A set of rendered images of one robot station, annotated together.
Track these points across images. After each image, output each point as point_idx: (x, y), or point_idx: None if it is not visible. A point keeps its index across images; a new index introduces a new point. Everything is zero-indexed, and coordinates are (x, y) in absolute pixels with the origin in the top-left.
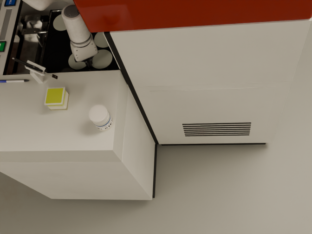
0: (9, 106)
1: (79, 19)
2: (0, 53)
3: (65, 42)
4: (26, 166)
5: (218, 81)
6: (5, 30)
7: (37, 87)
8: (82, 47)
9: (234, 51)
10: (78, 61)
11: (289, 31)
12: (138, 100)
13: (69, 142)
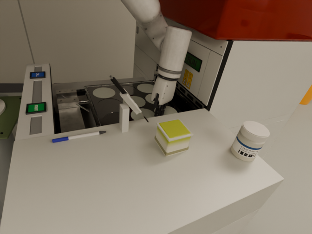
0: (88, 169)
1: (191, 34)
2: (40, 113)
3: (117, 105)
4: None
5: (260, 118)
6: (39, 95)
7: (124, 137)
8: (172, 83)
9: (290, 76)
10: (161, 103)
11: None
12: None
13: (226, 189)
